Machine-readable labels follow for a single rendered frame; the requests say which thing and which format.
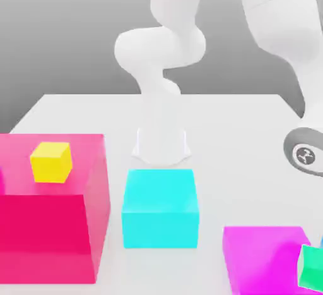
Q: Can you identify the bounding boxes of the large pink box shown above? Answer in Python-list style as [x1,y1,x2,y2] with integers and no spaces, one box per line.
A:
[0,133,112,285]

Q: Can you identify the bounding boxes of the small yellow cube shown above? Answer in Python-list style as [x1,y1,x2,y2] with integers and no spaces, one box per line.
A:
[30,141,73,184]

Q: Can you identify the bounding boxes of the large cyan box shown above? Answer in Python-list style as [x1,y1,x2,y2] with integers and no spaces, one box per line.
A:
[121,169,200,250]

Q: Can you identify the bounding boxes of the large magenta box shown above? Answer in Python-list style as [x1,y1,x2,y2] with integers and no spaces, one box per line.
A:
[222,226,323,295]

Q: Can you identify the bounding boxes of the small green cube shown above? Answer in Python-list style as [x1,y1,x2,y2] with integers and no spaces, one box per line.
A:
[297,244,323,292]

